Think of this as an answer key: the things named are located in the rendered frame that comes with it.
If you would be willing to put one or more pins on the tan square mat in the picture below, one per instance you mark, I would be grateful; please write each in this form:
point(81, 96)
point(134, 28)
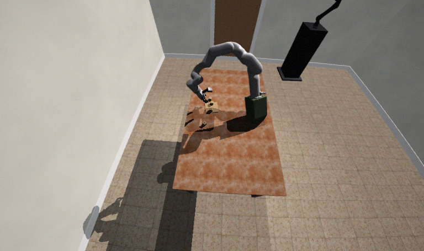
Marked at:
point(214, 107)

